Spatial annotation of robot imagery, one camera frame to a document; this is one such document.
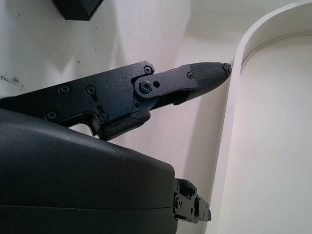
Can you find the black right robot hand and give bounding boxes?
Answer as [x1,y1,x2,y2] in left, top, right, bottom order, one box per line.
[0,60,233,234]

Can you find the black camera box base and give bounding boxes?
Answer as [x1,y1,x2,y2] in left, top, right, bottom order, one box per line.
[52,0,105,22]

